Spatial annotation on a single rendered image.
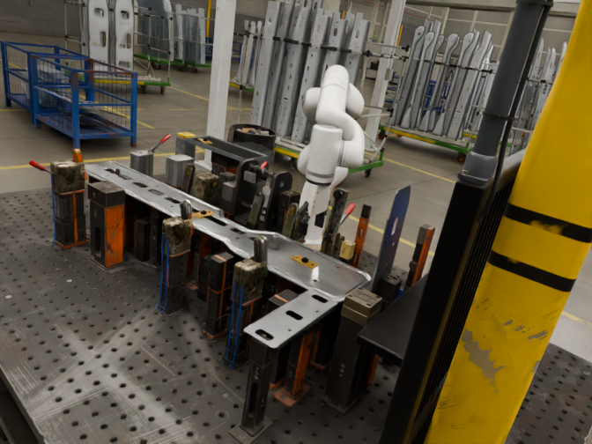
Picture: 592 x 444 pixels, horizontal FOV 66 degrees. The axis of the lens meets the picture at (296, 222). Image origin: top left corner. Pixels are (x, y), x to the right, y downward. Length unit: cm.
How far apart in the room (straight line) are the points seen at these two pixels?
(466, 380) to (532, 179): 29
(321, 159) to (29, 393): 99
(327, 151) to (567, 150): 80
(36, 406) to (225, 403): 48
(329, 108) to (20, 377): 115
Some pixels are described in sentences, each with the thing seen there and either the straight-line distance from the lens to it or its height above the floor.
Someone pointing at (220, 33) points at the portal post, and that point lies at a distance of 555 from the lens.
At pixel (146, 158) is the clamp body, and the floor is 104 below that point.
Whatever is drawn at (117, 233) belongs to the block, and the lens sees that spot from 189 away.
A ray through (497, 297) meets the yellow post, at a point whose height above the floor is 139.
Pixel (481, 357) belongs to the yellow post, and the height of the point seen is 130.
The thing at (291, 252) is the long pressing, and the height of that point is 100.
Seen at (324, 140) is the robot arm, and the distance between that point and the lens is 128.
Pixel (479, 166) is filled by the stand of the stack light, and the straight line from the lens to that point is 48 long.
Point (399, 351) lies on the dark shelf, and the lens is 111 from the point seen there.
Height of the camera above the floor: 166
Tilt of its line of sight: 22 degrees down
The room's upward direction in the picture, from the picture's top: 9 degrees clockwise
